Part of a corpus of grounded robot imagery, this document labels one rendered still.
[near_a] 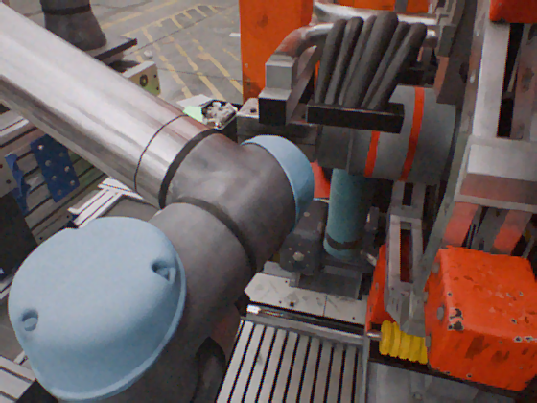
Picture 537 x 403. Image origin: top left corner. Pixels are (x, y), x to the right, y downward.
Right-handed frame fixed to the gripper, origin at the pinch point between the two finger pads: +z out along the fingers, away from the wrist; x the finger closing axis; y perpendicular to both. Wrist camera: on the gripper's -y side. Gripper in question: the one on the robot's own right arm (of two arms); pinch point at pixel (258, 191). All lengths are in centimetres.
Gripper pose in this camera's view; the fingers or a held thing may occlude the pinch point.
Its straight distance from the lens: 51.0
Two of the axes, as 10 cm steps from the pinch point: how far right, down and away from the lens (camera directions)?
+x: -9.7, -1.5, 1.7
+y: 0.1, -7.8, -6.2
